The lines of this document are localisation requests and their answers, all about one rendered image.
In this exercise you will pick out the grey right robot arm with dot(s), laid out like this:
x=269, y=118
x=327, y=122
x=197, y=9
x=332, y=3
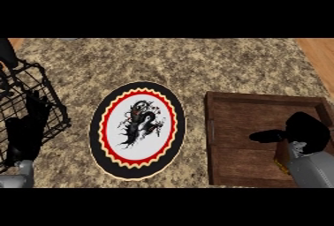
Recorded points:
x=315, y=170

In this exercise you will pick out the dragon print plate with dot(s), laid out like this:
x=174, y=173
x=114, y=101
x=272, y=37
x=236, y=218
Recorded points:
x=139, y=147

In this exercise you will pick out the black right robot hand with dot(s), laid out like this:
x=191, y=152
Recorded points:
x=309, y=129

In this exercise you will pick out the black rounded object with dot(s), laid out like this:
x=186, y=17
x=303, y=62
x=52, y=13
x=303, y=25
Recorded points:
x=6, y=53

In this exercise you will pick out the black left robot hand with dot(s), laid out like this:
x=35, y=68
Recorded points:
x=25, y=138

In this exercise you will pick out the brown wooden tray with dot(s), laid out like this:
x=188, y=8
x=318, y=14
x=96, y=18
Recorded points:
x=242, y=164

